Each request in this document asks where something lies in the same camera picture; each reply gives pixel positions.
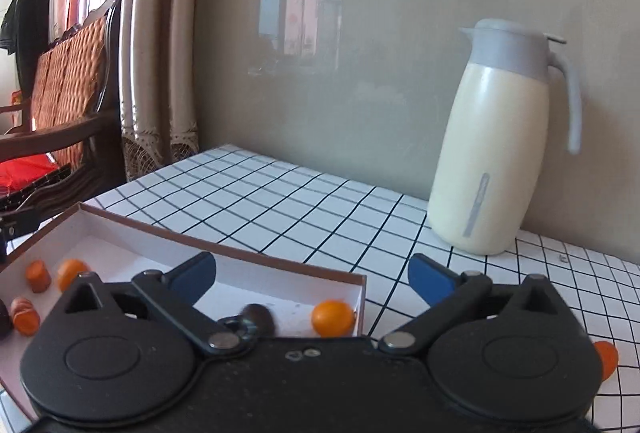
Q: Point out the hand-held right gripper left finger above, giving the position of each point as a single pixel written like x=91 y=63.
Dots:
x=195 y=275

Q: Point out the red cloth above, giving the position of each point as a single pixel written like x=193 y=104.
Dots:
x=25 y=173

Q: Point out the small orange fruit piece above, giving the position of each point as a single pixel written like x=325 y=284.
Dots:
x=38 y=275

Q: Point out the orange-pink candied fruit piece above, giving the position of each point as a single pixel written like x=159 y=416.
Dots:
x=25 y=317

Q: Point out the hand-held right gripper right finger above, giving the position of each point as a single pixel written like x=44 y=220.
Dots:
x=430 y=280

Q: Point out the dark hanging coat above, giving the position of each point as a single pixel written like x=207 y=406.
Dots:
x=25 y=23

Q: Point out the white cardboard box brown rim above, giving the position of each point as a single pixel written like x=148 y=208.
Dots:
x=125 y=258

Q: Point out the wooden armchair orange cushion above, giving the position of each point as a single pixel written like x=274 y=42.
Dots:
x=70 y=78

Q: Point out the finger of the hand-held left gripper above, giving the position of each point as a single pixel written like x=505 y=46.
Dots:
x=12 y=225

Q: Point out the beige curtain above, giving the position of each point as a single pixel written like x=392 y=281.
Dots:
x=160 y=38

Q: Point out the cream thermos jug grey lid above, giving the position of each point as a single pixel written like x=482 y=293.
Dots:
x=490 y=138

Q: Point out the white black-checked tablecloth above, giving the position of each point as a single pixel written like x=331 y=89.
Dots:
x=300 y=213

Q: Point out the orange kumquat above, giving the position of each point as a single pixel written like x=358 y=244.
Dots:
x=70 y=272
x=606 y=358
x=332 y=318

